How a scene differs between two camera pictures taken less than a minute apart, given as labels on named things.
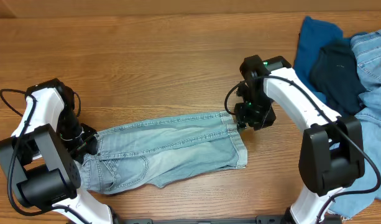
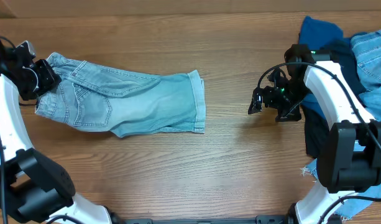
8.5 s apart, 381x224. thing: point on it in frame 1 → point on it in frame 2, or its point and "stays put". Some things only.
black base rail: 259,219 stays put
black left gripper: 88,142 → 48,76
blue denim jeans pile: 371,54 stays put
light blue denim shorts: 148,154 → 123,104
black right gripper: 244,115 → 269,101
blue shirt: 314,34 stays put
